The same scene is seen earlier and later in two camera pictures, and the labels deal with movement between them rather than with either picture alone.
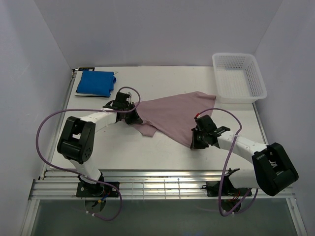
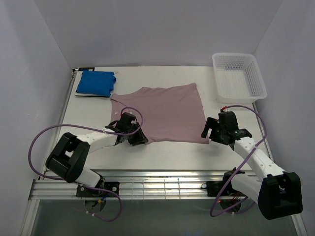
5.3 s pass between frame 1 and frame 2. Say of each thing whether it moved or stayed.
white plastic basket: stayed
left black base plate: stayed
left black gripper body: moved
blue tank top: stayed
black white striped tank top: stayed
